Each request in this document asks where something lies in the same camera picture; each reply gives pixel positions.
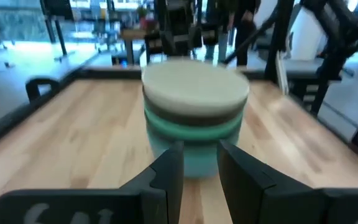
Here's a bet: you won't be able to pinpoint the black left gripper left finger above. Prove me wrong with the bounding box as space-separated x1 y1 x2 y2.
0 140 185 224

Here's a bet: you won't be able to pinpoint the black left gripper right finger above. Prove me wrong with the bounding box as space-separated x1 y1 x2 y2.
217 139 358 224

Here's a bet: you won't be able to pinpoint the teal green bowl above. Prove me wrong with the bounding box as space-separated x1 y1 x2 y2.
146 124 242 151

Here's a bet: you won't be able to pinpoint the person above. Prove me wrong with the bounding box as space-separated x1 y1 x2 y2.
231 0 262 67
202 0 231 63

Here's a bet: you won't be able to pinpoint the wooden workstation table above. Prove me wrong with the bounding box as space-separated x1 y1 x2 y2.
119 29 150 65

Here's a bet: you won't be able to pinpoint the black standing desk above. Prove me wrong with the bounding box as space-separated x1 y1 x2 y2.
39 0 76 62

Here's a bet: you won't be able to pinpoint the black diagonal frame strut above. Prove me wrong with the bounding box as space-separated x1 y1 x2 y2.
224 9 279 65

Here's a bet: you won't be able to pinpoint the black frame post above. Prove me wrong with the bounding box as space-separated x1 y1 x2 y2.
264 0 296 83

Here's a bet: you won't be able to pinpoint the black cable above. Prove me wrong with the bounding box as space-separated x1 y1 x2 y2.
25 77 61 103

